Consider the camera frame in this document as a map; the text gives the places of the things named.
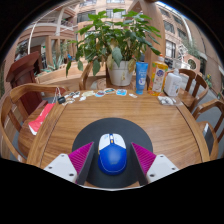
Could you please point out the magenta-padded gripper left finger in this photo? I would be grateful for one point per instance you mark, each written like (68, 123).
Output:
(61, 166)

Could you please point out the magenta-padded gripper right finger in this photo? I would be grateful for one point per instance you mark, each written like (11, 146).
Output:
(160, 166)

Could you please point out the blue and white computer mouse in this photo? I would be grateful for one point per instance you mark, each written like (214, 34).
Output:
(112, 158)

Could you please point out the round dark grey mouse pad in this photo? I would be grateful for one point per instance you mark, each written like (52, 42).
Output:
(113, 126)

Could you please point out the red paper shopping bag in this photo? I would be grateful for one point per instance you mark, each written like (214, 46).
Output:
(41, 118)

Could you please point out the dark flat notebook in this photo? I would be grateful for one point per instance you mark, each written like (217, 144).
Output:
(209, 138)

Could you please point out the white cutout sticker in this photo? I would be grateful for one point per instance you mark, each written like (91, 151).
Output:
(68, 101)

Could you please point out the small black box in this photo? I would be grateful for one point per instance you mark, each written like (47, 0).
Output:
(61, 100)

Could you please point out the white wipes packet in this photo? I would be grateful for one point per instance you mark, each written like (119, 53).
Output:
(166, 100)

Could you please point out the dark patterned sticker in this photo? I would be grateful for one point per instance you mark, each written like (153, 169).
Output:
(74, 94)

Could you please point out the small white strip sticker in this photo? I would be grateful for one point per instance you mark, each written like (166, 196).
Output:
(133, 95)

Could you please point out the wooden armchair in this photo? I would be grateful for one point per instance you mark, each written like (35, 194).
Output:
(6, 113)
(213, 105)
(196, 83)
(84, 76)

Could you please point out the cream rectangular sticker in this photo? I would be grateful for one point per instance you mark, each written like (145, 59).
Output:
(88, 93)

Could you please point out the blue shield sticker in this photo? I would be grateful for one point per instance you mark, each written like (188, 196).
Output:
(100, 94)

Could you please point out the white pump bottle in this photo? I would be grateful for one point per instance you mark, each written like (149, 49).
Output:
(172, 85)

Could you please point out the blue rectangular sticker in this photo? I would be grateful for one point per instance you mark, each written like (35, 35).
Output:
(121, 92)

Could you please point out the yellow liquid bottle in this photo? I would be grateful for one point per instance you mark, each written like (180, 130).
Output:
(158, 78)

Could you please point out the long wooden planter box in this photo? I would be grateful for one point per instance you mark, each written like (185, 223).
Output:
(63, 78)

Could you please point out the colourful rounded sticker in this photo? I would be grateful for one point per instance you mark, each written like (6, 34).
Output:
(109, 91)

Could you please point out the blue tube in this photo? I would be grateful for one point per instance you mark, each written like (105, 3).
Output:
(141, 78)

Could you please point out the spiky green agave plant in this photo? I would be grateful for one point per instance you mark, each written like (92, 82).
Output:
(55, 65)

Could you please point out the dark bust statue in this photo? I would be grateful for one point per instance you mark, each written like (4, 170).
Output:
(22, 51)

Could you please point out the green plant in white pot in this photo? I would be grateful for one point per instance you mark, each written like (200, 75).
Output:
(115, 40)

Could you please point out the dark red wooden pedestal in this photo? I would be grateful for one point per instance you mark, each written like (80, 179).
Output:
(23, 76)

